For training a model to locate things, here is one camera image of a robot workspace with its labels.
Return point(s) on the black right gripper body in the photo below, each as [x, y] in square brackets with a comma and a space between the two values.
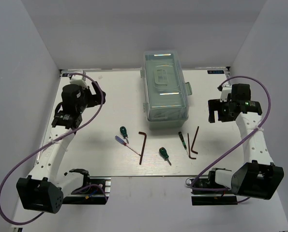
[223, 108]

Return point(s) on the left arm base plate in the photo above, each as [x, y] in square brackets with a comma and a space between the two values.
[93, 195]

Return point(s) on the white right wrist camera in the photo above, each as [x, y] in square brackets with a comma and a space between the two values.
[225, 92]

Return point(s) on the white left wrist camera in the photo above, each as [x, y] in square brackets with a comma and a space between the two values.
[78, 80]

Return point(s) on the medium red hex key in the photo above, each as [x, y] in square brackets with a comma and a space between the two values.
[194, 140]

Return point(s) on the green toolbox with clear lid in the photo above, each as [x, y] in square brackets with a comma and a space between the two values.
[165, 89]

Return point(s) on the stubby green screwdriver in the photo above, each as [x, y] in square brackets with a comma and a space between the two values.
[164, 155]
[123, 131]

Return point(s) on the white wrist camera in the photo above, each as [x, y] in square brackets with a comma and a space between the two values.
[78, 80]
[225, 92]

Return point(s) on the slim green black screwdriver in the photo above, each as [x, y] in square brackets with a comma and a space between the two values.
[182, 140]

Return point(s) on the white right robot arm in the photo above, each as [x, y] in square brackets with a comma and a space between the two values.
[258, 177]

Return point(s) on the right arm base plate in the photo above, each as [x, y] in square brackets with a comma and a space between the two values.
[211, 198]

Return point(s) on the blue handled screwdriver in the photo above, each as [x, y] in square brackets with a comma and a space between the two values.
[122, 142]

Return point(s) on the large red hex key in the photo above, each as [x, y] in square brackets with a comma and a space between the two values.
[143, 146]

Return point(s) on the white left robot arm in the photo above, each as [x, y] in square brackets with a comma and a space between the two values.
[42, 190]

